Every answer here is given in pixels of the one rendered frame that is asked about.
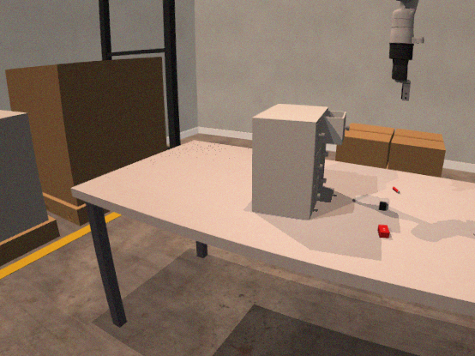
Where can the small red block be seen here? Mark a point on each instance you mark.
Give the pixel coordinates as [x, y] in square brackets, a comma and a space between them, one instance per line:
[383, 231]

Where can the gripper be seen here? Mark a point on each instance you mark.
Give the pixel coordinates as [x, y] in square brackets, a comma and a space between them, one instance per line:
[401, 49]

